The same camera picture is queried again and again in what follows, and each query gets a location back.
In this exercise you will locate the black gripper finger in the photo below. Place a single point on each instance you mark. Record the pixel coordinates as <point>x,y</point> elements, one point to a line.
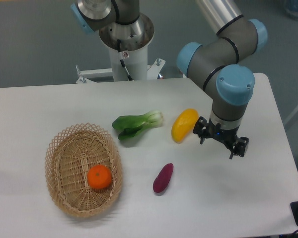
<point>239,147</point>
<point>201,129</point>

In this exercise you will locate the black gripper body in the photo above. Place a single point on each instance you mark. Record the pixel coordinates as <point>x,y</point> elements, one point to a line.
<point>228,138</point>

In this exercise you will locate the orange fruit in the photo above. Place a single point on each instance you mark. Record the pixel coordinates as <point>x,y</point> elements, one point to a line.
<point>99,177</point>

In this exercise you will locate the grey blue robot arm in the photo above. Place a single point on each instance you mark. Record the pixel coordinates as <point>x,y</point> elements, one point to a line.
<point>214,68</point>

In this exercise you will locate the woven wicker basket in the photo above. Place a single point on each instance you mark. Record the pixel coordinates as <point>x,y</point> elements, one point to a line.
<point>71,154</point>

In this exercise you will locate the yellow mango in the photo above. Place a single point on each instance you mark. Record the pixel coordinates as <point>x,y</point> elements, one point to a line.
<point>184,124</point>

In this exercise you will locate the purple sweet potato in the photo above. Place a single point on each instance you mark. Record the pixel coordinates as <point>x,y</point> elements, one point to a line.
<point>162,181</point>

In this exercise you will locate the green bok choy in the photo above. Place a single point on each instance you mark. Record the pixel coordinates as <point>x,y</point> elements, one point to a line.
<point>133,125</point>

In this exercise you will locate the blue bag in background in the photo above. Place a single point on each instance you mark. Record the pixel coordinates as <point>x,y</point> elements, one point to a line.
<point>291,8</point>

